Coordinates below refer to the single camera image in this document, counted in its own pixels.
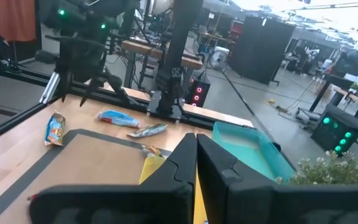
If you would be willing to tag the wooden workbench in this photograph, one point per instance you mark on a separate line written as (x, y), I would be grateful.
(141, 48)

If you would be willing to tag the blue orange granola bar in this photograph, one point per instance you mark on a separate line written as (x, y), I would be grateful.
(54, 130)

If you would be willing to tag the silver aluminium profile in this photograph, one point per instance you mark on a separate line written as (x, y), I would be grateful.
(50, 87)

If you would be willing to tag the black leg wooden table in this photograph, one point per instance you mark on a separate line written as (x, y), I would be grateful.
(322, 93)

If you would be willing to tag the black computer tower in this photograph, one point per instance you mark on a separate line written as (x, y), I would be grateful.
(334, 133)
(197, 93)

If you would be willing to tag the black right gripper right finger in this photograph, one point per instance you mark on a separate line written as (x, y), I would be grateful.
(216, 168)

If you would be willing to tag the white floor fan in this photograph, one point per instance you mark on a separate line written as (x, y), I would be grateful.
(218, 59)

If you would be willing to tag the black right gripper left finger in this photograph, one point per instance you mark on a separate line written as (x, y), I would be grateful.
(179, 168)

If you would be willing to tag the potted plant white flowers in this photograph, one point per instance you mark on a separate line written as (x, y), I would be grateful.
(331, 171)

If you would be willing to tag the black monitor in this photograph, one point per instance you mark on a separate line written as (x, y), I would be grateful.
(353, 62)

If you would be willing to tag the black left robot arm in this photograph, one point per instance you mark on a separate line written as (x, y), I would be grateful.
(179, 46)

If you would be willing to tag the teal plastic tray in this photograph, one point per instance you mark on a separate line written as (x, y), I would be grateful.
(247, 152)

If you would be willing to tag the yellow plastic tray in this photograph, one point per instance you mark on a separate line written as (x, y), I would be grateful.
(151, 169)

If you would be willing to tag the orange curtain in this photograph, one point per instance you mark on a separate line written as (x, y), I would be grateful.
(14, 18)

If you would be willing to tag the red tool cabinet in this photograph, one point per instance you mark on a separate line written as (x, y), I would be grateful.
(236, 28)

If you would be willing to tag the brown silicone baking mat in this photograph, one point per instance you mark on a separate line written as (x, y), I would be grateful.
(89, 168)

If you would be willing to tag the tall black cabinet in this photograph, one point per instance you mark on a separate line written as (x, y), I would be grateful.
(259, 46)

